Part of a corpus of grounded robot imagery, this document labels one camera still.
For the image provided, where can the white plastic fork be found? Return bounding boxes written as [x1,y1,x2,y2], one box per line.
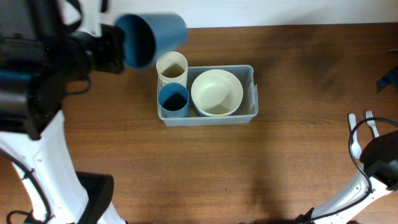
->
[365,111,379,138]

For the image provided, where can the blue cup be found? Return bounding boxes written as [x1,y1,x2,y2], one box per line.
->
[158,83,190,118]
[114,13,188,70]

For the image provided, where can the white plastic spoon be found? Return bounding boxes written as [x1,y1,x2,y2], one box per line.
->
[348,113,362,159]

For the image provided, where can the cream cup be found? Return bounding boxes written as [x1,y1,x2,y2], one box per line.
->
[156,52,188,87]

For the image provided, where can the cream bowl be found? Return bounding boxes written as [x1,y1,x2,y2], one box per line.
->
[191,69,244,117]

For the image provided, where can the blue bowl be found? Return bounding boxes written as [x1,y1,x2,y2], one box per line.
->
[194,105,238,117]

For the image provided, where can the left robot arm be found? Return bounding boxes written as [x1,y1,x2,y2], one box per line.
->
[1,0,125,223]

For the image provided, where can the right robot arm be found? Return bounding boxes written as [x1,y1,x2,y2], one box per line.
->
[296,111,397,223]

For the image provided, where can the clear plastic container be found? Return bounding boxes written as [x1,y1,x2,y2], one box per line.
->
[157,65,259,126]

